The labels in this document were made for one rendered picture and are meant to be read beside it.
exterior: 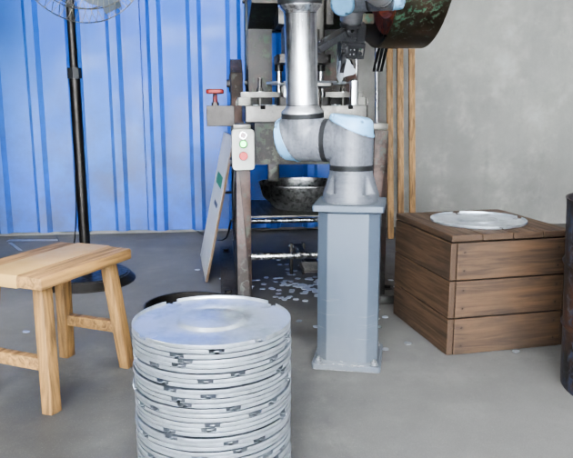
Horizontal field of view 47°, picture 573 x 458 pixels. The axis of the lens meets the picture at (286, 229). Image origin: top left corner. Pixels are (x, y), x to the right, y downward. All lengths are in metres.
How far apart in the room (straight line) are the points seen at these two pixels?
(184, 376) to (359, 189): 0.79
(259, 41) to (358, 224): 1.22
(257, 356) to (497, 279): 1.00
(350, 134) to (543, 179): 2.58
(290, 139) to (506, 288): 0.75
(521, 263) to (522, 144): 2.16
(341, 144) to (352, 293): 0.39
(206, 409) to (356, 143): 0.84
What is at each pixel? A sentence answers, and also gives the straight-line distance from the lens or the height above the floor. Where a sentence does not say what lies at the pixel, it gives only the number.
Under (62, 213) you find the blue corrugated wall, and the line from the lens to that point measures 3.80.
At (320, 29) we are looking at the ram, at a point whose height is 0.98.
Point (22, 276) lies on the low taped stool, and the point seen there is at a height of 0.33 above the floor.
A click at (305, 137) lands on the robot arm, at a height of 0.62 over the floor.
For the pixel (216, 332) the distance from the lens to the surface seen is 1.17.
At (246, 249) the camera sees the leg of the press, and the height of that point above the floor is 0.21.
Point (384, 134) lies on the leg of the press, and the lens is 2.31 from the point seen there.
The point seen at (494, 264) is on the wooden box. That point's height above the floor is 0.26.
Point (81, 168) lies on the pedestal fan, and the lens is 2.72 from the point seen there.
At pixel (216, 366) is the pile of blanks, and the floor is 0.28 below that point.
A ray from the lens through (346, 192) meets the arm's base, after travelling 1.70.
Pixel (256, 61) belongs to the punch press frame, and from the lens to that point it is 2.72.
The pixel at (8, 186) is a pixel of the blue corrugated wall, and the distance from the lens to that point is 3.84.
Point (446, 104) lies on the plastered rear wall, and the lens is 3.91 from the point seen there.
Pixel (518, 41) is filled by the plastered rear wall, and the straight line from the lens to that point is 4.08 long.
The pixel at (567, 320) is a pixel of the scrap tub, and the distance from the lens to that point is 1.78.
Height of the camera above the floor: 0.70
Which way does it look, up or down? 11 degrees down
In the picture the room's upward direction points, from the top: straight up
